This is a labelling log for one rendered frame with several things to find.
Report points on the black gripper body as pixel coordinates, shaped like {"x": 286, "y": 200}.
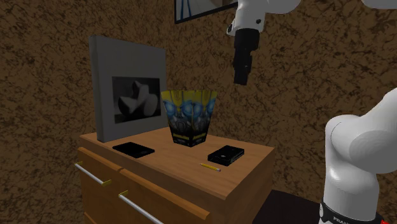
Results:
{"x": 243, "y": 52}

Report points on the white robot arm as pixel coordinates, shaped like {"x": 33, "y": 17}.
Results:
{"x": 350, "y": 161}

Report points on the yellow and blue printed cup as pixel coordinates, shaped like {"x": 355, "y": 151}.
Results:
{"x": 189, "y": 118}

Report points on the thick black box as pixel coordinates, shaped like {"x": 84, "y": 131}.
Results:
{"x": 225, "y": 154}

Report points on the yellow pencil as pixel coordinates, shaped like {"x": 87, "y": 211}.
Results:
{"x": 210, "y": 167}

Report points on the grey book with sculpture photo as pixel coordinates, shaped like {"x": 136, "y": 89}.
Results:
{"x": 124, "y": 62}

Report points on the wooden chest of drawers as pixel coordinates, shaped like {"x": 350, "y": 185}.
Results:
{"x": 183, "y": 173}

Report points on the flat black phone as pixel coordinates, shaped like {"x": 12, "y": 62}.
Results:
{"x": 133, "y": 149}

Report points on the black-framed wall picture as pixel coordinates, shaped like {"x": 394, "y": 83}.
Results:
{"x": 198, "y": 7}

